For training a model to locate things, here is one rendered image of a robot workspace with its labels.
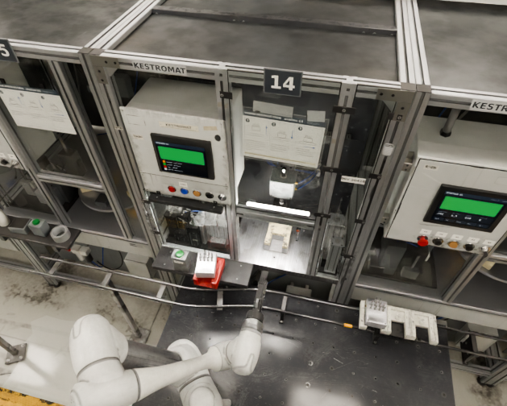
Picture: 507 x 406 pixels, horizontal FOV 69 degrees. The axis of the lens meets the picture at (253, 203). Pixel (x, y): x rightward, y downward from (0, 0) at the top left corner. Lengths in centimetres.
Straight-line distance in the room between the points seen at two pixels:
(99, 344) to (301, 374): 107
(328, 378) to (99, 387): 116
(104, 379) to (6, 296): 234
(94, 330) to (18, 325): 203
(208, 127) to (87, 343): 84
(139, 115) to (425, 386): 182
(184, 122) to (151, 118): 14
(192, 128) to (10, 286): 250
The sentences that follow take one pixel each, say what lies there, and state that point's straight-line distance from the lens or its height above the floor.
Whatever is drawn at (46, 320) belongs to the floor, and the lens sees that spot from 328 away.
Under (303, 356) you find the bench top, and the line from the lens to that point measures 207.
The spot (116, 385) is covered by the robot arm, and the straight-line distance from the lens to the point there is 130.
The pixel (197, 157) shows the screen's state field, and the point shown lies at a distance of 150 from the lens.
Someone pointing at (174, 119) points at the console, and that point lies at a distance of 145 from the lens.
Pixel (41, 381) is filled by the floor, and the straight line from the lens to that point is 308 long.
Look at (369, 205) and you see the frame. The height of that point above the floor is 151.
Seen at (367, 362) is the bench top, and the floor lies 68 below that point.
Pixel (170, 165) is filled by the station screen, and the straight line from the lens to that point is 159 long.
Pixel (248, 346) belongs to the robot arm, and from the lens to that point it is 155.
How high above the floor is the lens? 262
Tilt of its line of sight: 48 degrees down
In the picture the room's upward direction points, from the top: straight up
